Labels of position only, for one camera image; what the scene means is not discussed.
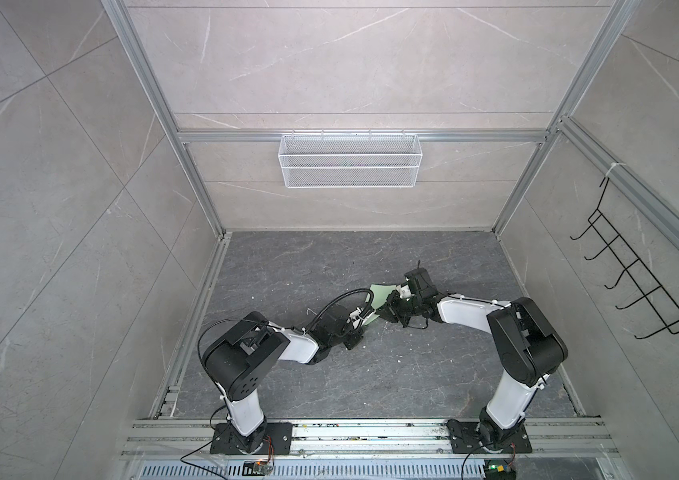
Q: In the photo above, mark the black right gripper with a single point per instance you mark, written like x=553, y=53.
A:
x=390, y=309

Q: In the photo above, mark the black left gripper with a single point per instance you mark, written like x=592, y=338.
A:
x=354, y=342

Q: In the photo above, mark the light green paper sheet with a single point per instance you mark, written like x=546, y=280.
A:
x=381, y=293

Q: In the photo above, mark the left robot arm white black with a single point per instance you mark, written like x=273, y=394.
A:
x=238, y=361

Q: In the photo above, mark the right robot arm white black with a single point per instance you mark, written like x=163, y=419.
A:
x=528, y=346

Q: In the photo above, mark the right small circuit board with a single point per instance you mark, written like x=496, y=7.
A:
x=499, y=470

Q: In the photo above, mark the small circuit board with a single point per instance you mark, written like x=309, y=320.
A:
x=257, y=468
x=499, y=470

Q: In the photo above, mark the left small circuit board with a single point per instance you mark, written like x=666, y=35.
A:
x=257, y=468

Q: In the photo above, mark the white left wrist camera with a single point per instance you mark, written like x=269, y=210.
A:
x=356, y=316

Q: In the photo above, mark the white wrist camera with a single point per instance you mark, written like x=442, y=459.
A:
x=356, y=316
x=403, y=291

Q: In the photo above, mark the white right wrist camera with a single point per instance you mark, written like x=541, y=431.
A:
x=403, y=291

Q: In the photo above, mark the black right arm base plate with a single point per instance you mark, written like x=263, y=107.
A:
x=485, y=436

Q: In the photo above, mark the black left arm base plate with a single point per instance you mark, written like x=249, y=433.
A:
x=270, y=437

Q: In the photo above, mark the white wire mesh basket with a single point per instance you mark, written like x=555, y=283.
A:
x=350, y=160

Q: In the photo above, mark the aluminium frame rail front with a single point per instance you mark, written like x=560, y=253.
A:
x=374, y=438

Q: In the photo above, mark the black wire hook rack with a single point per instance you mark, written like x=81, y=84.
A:
x=633, y=270

